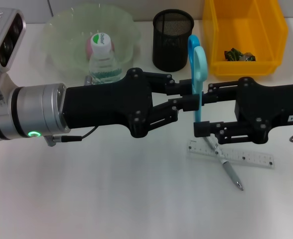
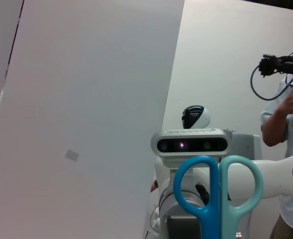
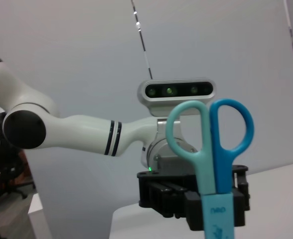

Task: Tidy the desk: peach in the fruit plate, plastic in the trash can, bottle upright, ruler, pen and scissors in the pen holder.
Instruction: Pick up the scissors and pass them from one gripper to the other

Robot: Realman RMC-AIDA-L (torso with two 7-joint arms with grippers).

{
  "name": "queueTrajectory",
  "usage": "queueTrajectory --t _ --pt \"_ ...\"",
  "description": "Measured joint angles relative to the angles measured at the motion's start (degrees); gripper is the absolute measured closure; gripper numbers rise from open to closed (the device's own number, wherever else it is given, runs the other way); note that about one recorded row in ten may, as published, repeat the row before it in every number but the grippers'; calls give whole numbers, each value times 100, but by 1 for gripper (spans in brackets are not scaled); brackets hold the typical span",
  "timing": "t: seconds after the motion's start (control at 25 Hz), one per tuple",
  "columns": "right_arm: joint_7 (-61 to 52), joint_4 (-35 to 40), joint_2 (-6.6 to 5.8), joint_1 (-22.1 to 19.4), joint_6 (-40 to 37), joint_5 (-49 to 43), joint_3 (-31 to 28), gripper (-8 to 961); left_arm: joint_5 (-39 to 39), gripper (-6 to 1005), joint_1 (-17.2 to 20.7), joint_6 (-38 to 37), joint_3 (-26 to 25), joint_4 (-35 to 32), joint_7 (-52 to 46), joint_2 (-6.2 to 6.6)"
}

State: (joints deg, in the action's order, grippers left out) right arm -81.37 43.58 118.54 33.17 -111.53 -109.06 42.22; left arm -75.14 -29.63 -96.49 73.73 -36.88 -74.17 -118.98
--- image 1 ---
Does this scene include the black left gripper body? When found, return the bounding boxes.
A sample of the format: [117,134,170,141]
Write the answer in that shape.
[61,67,155,139]

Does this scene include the black mesh pen holder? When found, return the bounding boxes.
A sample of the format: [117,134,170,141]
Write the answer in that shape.
[152,9,195,73]

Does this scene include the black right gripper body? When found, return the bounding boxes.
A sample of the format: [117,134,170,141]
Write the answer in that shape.
[233,76,293,145]

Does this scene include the silver ballpoint pen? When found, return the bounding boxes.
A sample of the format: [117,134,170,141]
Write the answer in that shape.
[203,136,245,192]

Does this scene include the yellow plastic bin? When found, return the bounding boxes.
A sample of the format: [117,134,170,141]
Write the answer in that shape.
[202,0,289,77]

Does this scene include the clear green-label water bottle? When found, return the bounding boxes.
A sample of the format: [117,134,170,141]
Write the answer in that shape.
[88,33,124,86]

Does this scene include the pink peach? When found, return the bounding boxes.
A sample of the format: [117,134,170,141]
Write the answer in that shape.
[85,39,117,58]

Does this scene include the green plastic wrapper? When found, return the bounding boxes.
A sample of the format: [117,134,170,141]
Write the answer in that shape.
[223,48,257,62]

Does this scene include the blue scissors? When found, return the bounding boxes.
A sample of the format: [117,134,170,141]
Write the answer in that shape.
[187,34,209,125]

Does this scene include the clear plastic ruler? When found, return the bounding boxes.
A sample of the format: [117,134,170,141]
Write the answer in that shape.
[186,139,275,170]

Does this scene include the translucent green fruit bowl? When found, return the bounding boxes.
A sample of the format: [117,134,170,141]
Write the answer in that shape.
[40,4,141,81]

